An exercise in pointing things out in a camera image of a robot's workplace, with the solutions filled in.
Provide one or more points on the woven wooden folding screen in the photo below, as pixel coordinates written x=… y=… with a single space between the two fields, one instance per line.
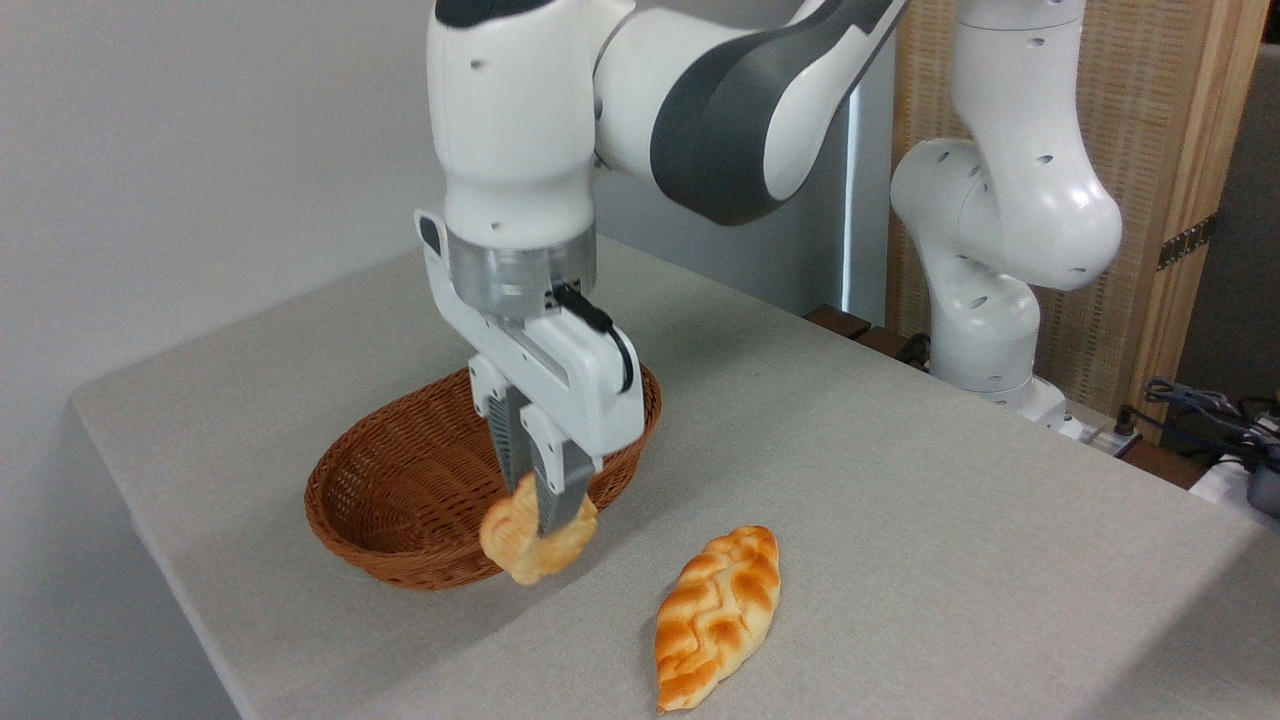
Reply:
x=1160 y=100

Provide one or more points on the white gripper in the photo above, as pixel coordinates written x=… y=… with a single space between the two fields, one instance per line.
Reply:
x=580 y=385

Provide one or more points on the brown wicker oval basket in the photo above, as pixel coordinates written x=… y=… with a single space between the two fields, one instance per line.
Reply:
x=390 y=500

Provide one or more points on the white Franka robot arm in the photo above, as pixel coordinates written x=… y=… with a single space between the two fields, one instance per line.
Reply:
x=1000 y=220

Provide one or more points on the white vertical corner trim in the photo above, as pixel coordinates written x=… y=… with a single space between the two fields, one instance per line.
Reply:
x=852 y=200

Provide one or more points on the grey box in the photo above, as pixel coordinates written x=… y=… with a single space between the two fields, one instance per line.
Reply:
x=1265 y=492

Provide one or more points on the round pale bread roll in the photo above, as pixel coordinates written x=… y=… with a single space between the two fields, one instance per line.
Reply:
x=520 y=545

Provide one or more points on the braided golden bread loaf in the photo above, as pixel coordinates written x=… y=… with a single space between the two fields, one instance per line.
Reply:
x=715 y=620

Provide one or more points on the dark metal screen hinge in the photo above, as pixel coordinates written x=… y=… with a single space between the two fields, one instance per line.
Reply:
x=1187 y=241

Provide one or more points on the dark brown wooden board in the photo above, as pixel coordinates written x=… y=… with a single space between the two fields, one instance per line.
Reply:
x=840 y=322

